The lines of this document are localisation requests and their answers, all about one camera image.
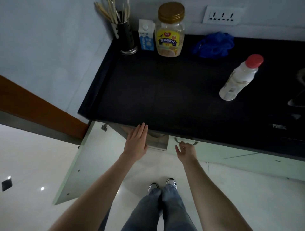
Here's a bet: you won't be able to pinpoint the person's right hand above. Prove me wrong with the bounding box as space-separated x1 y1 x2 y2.
175 141 198 166

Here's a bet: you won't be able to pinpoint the person's left hand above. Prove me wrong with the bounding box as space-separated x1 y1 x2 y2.
122 122 149 163

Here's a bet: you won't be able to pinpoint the clear jar gold lid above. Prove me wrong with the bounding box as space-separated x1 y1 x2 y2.
154 2 186 57

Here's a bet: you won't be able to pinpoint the blue crumpled cloth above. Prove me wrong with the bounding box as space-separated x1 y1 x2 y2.
192 31 235 59

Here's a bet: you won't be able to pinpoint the blue white milk carton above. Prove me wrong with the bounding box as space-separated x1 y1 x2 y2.
138 19 156 51

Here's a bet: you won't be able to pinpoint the person's blue jeans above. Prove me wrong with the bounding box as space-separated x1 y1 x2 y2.
99 184 198 231

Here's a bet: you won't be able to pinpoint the grey metal door jamb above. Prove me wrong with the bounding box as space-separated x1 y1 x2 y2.
0 110 84 146

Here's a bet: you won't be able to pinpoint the person's left forearm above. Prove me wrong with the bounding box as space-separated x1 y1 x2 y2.
49 153 140 231

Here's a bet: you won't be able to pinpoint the orange wooden door frame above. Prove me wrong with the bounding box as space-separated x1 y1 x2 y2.
0 75 90 140

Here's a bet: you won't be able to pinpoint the person's left shoe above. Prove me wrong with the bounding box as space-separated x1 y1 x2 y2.
147 182 159 195

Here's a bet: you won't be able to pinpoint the light green kitchen cabinet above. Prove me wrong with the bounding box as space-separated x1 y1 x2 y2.
53 120 305 206

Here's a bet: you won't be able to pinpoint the black gas stove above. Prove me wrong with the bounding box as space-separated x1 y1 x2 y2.
269 68 305 143

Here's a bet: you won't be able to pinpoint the light green cabinet door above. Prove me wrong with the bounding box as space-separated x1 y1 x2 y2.
166 135 260 165
53 121 127 206

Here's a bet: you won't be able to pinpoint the white wall power socket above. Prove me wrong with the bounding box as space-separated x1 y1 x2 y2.
202 5 244 26

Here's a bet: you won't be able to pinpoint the person's right forearm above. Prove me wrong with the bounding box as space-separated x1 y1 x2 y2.
183 158 253 231

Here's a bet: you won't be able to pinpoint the white bottle red cap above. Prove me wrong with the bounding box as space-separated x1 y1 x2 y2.
219 54 264 101

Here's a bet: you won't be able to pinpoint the black metal chopstick holder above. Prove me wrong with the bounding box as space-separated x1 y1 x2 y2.
111 18 138 56

